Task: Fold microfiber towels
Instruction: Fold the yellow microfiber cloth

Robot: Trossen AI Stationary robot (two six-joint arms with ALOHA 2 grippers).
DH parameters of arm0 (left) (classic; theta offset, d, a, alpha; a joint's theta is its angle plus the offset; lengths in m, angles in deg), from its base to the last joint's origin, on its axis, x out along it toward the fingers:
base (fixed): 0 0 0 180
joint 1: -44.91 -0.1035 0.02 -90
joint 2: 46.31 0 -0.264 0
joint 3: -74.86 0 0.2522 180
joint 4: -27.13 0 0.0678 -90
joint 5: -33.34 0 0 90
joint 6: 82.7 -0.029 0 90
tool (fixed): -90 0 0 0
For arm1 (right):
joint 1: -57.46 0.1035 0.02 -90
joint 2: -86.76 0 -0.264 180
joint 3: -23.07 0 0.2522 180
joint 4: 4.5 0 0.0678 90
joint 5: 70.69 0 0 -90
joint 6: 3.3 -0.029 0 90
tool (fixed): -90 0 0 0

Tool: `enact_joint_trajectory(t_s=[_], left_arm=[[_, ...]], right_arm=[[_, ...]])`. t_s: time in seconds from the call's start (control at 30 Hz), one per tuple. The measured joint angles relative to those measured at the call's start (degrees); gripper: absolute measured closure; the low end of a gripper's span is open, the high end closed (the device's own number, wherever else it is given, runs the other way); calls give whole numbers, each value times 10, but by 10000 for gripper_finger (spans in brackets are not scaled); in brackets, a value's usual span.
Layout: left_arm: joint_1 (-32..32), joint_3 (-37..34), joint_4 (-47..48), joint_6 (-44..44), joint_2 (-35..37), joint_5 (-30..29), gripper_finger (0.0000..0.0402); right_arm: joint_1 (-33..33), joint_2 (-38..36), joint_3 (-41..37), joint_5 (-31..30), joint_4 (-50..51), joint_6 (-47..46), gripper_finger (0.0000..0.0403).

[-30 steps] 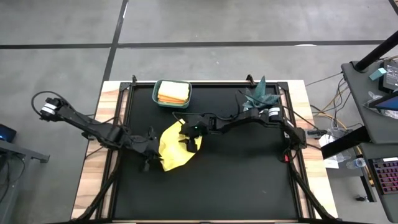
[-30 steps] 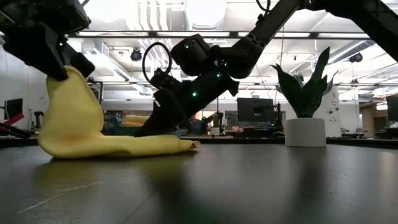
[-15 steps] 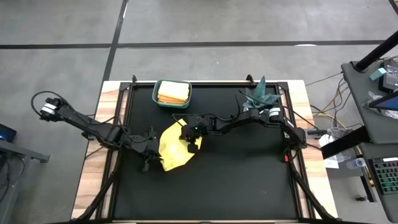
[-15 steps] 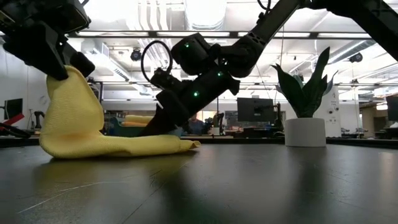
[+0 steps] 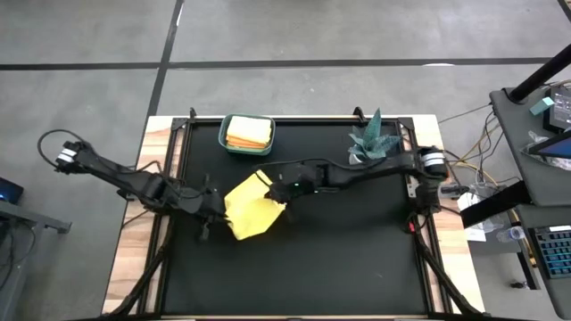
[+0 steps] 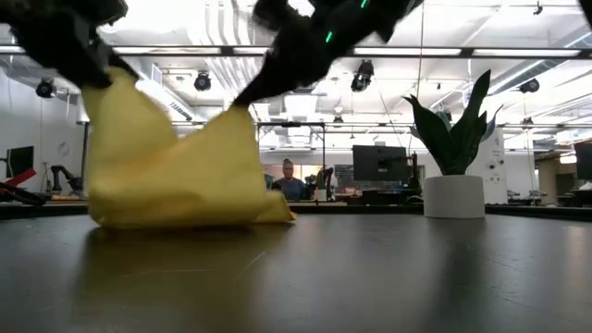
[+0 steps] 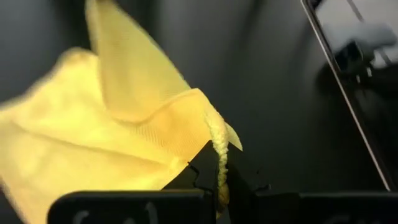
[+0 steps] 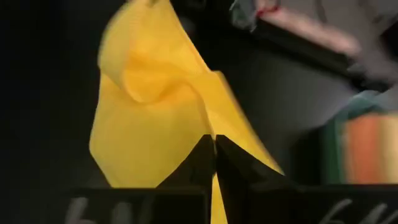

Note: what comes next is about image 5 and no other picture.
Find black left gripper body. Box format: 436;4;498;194
194;189;229;243

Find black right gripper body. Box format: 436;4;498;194
264;177;299;205

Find yellow microfiber towel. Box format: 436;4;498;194
223;169;287;243
226;114;274;146

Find dark orange microfiber towel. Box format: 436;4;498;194
226;136;269;151

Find teal plastic bin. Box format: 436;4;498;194
217;112;277;158

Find green snake plant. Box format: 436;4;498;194
347;108;405;162

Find grey metal stand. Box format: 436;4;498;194
0;200;72;321

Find white papers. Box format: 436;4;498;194
457;191;490;243

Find black device with blue light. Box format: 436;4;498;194
0;177;24;205

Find clear plastic bottle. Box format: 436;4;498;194
497;226;527;244

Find grey side desk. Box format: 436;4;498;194
488;84;571;207

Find small teal box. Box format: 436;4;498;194
529;96;556;117

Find dark tablet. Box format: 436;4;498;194
528;128;571;160

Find black pole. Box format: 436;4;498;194
508;42;571;103

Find keyboard with blue keys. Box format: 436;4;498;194
533;226;571;280

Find black box device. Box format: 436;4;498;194
543;84;571;135

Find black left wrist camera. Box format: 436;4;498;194
177;190;211;216

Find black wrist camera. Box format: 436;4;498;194
177;190;211;216
278;161;321;185

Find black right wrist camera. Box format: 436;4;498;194
278;161;321;185

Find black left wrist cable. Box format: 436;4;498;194
146;159;216;201

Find black aluminium rig frame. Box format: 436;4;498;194
102;106;487;321

